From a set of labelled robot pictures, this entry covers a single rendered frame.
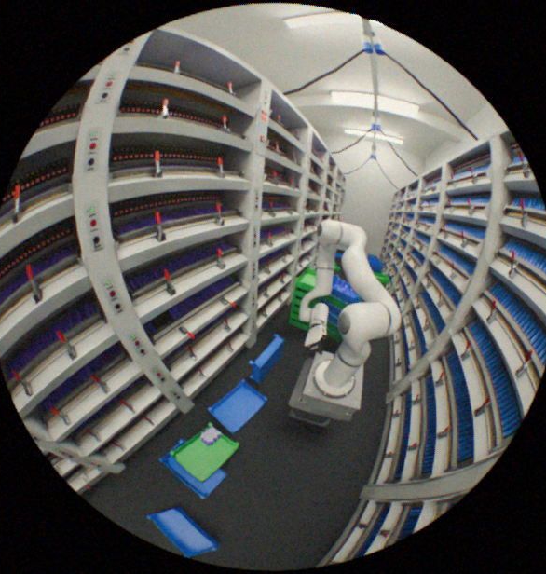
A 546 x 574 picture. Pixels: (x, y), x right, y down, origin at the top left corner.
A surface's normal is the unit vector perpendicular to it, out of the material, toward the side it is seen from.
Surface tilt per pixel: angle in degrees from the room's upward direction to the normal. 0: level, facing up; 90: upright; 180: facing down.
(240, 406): 0
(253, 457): 0
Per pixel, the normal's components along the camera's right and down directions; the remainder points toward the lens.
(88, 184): 0.86, 0.31
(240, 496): 0.07, -0.86
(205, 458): 0.25, -0.95
